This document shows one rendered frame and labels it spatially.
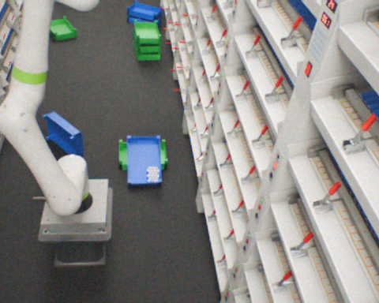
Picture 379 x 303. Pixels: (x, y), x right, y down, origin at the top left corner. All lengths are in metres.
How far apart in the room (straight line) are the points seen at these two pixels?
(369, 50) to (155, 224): 1.70
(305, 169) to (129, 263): 1.29
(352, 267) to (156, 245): 1.43
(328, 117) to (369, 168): 0.17
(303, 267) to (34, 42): 1.08
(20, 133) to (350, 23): 1.05
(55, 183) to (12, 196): 0.94
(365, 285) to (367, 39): 0.49
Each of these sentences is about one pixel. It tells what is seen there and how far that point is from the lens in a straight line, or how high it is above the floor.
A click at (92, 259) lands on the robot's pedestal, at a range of 2.10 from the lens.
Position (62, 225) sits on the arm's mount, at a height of 0.35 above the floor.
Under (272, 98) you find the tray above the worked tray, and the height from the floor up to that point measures 1.14.
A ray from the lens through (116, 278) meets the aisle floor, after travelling 2.10.
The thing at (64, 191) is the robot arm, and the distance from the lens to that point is 1.60.
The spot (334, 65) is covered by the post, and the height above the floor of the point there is 1.41.
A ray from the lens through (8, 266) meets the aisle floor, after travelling 2.22.
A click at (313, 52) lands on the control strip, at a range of 0.99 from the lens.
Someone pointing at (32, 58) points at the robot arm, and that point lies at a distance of 1.47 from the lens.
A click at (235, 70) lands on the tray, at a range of 1.74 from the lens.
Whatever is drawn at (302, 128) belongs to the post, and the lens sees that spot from 1.05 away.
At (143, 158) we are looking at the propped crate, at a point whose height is 0.08.
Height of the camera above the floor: 1.83
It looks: 42 degrees down
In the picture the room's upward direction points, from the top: 9 degrees clockwise
